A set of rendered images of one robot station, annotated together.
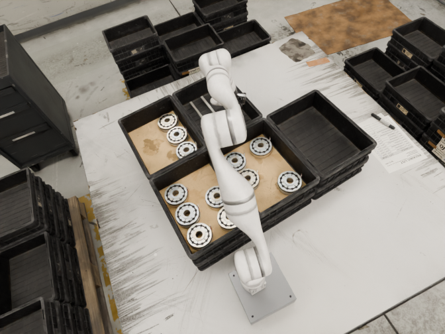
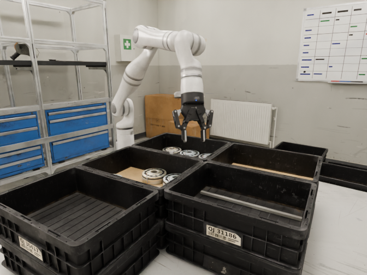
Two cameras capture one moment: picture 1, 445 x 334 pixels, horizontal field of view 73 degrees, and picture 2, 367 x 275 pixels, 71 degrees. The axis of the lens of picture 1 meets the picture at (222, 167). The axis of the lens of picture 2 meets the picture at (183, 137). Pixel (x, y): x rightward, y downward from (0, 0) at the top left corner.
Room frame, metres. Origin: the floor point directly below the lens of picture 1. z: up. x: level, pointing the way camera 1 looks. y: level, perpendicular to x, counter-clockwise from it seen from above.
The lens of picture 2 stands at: (1.49, -0.62, 1.29)
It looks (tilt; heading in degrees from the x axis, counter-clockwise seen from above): 15 degrees down; 142
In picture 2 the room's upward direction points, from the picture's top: straight up
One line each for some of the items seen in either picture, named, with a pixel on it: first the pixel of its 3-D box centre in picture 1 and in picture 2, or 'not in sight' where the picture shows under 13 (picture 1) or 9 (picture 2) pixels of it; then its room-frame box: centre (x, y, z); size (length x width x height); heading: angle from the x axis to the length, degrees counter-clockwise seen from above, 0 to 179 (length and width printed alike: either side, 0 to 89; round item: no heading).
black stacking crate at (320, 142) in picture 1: (316, 137); (77, 213); (0.76, -0.45, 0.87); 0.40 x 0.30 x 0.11; 21
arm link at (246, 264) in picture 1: (250, 266); (124, 114); (0.22, -0.02, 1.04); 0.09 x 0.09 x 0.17; 4
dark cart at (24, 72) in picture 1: (19, 107); not in sight; (1.86, 1.44, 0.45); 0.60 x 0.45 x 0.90; 15
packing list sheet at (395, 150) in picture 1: (387, 141); not in sight; (0.77, -0.84, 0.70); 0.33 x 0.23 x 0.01; 15
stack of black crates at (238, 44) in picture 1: (242, 54); not in sight; (2.12, -0.36, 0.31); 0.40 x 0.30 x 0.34; 105
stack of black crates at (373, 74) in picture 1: (372, 79); not in sight; (1.59, -1.27, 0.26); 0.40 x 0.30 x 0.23; 15
